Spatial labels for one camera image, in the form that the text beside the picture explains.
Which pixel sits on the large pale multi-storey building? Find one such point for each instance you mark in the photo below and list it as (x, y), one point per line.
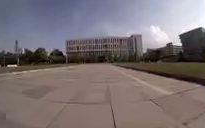
(103, 48)

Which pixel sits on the grey concrete slab pavement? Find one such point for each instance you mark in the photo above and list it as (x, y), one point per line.
(90, 90)

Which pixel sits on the row of trees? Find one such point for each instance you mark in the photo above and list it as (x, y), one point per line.
(40, 56)

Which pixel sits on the low pale building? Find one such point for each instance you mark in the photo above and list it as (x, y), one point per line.
(165, 51)

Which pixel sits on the green grass lawn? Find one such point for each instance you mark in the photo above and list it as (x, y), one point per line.
(176, 69)

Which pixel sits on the brown grass strip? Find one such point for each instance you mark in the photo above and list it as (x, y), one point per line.
(20, 68)

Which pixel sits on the tall thin tower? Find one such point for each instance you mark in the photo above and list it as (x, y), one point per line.
(16, 45)

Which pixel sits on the dark grey building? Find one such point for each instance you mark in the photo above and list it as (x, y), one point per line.
(198, 43)

